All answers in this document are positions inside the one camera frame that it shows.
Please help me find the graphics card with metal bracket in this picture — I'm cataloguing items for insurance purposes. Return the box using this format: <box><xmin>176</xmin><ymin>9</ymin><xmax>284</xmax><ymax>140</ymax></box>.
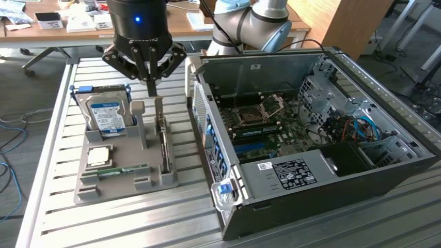
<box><xmin>152</xmin><ymin>96</ymin><xmax>173</xmax><ymax>174</ymax></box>

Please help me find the black floor cable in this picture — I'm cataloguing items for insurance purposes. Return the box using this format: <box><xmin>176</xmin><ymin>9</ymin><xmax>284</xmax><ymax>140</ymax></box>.
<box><xmin>0</xmin><ymin>129</ymin><xmax>23</xmax><ymax>194</ymax></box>

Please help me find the gray power supply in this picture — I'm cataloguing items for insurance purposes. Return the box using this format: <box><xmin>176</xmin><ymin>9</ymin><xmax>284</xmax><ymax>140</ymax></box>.
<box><xmin>239</xmin><ymin>149</ymin><xmax>340</xmax><ymax>206</ymax></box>

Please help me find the orange wire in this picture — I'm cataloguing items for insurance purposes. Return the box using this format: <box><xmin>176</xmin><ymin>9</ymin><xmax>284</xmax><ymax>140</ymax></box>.
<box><xmin>340</xmin><ymin>118</ymin><xmax>356</xmax><ymax>142</ymax></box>

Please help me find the blue data wire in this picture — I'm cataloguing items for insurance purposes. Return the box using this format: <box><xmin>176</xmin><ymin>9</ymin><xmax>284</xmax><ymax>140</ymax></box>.
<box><xmin>355</xmin><ymin>116</ymin><xmax>383</xmax><ymax>142</ymax></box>

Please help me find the white box stack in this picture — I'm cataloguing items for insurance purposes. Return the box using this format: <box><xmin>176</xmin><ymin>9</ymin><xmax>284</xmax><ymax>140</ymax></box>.
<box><xmin>65</xmin><ymin>14</ymin><xmax>97</xmax><ymax>34</ymax></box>

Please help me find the green motherboard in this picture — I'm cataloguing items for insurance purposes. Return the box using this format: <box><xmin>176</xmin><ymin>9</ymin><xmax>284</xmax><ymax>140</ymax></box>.
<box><xmin>219</xmin><ymin>92</ymin><xmax>325</xmax><ymax>165</ymax></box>

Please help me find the CPU socket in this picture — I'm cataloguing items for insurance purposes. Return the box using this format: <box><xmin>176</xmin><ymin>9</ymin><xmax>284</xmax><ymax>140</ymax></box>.
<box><xmin>236</xmin><ymin>105</ymin><xmax>268</xmax><ymax>127</ymax></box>

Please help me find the metal socket cover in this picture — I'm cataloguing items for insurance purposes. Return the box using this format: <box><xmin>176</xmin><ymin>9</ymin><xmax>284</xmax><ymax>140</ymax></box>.
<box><xmin>260</xmin><ymin>94</ymin><xmax>287</xmax><ymax>117</ymax></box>

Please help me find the CPU chip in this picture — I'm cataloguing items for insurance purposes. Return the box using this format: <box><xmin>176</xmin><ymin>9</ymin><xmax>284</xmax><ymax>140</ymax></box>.
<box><xmin>87</xmin><ymin>147</ymin><xmax>113</xmax><ymax>167</ymax></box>

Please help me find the open black PC case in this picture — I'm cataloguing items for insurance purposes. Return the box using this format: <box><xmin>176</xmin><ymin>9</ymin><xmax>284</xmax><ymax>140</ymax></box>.
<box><xmin>184</xmin><ymin>46</ymin><xmax>441</xmax><ymax>242</ymax></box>

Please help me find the green RAM stick with label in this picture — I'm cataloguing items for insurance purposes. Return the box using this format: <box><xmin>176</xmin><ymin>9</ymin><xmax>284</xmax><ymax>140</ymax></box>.
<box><xmin>81</xmin><ymin>162</ymin><xmax>149</xmax><ymax>178</ymax></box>

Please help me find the gray parts rack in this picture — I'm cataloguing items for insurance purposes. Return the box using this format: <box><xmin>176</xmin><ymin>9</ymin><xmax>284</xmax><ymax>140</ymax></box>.
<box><xmin>73</xmin><ymin>100</ymin><xmax>180</xmax><ymax>206</ymax></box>

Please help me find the stack of papers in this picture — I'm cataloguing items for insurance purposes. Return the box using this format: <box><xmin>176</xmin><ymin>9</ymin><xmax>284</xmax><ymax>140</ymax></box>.
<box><xmin>185</xmin><ymin>11</ymin><xmax>215</xmax><ymax>32</ymax></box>

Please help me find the small white box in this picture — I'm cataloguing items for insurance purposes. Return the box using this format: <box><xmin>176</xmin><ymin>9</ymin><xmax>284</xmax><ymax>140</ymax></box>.
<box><xmin>93</xmin><ymin>13</ymin><xmax>113</xmax><ymax>30</ymax></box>

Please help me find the white box with black lid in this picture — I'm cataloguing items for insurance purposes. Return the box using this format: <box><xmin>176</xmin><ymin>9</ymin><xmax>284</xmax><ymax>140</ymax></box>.
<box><xmin>34</xmin><ymin>12</ymin><xmax>65</xmax><ymax>30</ymax></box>

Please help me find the wooden desk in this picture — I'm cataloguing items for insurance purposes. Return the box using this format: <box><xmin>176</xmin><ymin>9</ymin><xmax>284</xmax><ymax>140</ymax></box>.
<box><xmin>0</xmin><ymin>0</ymin><xmax>313</xmax><ymax>77</ymax></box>

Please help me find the silver disk bay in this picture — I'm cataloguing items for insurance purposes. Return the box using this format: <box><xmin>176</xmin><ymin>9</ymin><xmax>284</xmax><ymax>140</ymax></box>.
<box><xmin>357</xmin><ymin>135</ymin><xmax>420</xmax><ymax>168</ymax></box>
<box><xmin>296</xmin><ymin>74</ymin><xmax>379</xmax><ymax>125</ymax></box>

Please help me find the gray floor cable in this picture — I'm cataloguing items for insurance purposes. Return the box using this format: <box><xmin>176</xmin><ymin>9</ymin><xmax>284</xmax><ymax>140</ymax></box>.
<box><xmin>0</xmin><ymin>107</ymin><xmax>53</xmax><ymax>125</ymax></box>

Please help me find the white desk frame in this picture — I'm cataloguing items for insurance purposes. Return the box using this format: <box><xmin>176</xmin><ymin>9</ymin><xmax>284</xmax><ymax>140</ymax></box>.
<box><xmin>375</xmin><ymin>0</ymin><xmax>441</xmax><ymax>70</ymax></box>

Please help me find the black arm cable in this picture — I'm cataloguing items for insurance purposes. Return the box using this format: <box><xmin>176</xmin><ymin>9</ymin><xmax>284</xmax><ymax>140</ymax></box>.
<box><xmin>199</xmin><ymin>0</ymin><xmax>244</xmax><ymax>54</ymax></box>

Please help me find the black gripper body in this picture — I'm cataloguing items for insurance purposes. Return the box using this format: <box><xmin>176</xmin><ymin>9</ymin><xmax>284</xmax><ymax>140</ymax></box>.
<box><xmin>107</xmin><ymin>0</ymin><xmax>173</xmax><ymax>63</ymax></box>

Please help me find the hard disk with blue frame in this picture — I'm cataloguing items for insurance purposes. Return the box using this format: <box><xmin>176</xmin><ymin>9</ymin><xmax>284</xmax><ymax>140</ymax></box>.
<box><xmin>71</xmin><ymin>83</ymin><xmax>137</xmax><ymax>137</ymax></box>

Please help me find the black power cable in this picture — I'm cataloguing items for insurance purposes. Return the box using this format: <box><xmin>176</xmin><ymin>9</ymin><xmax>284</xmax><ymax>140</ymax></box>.
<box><xmin>292</xmin><ymin>38</ymin><xmax>345</xmax><ymax>56</ymax></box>

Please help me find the blue floor cable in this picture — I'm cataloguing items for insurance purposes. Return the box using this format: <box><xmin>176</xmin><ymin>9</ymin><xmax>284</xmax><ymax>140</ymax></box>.
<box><xmin>0</xmin><ymin>123</ymin><xmax>28</xmax><ymax>223</ymax></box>

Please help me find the blue expansion slot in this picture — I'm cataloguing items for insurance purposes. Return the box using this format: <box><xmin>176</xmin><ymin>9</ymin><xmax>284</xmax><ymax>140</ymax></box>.
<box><xmin>233</xmin><ymin>143</ymin><xmax>267</xmax><ymax>153</ymax></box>

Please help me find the clear plastic bag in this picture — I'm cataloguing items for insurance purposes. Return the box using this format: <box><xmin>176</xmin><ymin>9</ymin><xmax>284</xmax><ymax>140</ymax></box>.
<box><xmin>0</xmin><ymin>6</ymin><xmax>34</xmax><ymax>24</ymax></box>

